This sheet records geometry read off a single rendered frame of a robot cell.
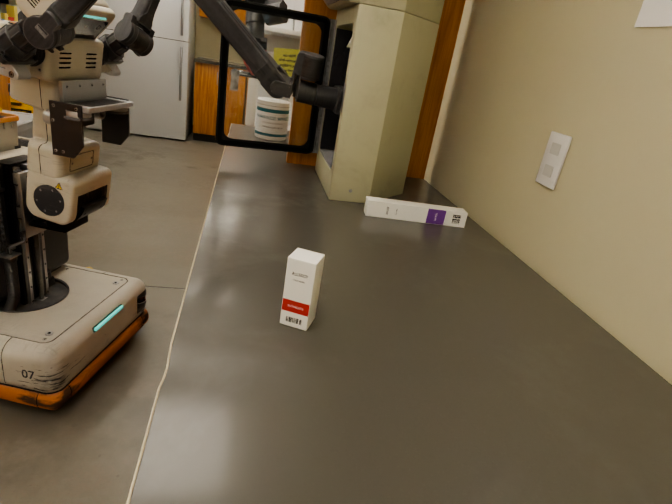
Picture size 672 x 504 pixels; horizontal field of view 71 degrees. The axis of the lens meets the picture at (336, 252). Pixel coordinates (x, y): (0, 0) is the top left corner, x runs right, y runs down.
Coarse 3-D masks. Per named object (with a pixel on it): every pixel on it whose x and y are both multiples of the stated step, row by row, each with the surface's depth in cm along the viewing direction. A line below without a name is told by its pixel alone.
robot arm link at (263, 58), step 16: (208, 0) 113; (224, 0) 116; (208, 16) 115; (224, 16) 115; (224, 32) 117; (240, 32) 116; (240, 48) 118; (256, 48) 118; (256, 64) 120; (272, 64) 120; (272, 80) 121; (288, 80) 124; (272, 96) 123
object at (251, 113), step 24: (264, 24) 131; (288, 24) 133; (312, 24) 134; (264, 48) 134; (288, 48) 135; (312, 48) 137; (240, 72) 135; (288, 72) 138; (240, 96) 138; (264, 96) 139; (240, 120) 140; (264, 120) 142; (288, 120) 144; (288, 144) 147
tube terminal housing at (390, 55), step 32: (384, 0) 107; (416, 0) 111; (384, 32) 110; (416, 32) 116; (352, 64) 112; (384, 64) 113; (416, 64) 122; (352, 96) 115; (384, 96) 116; (416, 96) 128; (352, 128) 118; (384, 128) 120; (416, 128) 135; (320, 160) 144; (352, 160) 122; (384, 160) 126; (352, 192) 125; (384, 192) 133
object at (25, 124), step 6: (18, 114) 286; (24, 114) 288; (30, 114) 289; (24, 120) 274; (30, 120) 274; (18, 126) 259; (24, 126) 268; (30, 126) 276; (18, 132) 262; (24, 132) 272; (30, 132) 280
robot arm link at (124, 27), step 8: (144, 0) 156; (152, 0) 156; (136, 8) 156; (144, 8) 155; (152, 8) 157; (128, 16) 154; (136, 16) 155; (144, 16) 156; (152, 16) 159; (120, 24) 155; (128, 24) 153; (136, 24) 155; (144, 24) 157; (120, 32) 154; (128, 32) 153; (136, 32) 154; (152, 32) 162; (120, 40) 154; (128, 40) 154; (152, 40) 162; (152, 48) 162
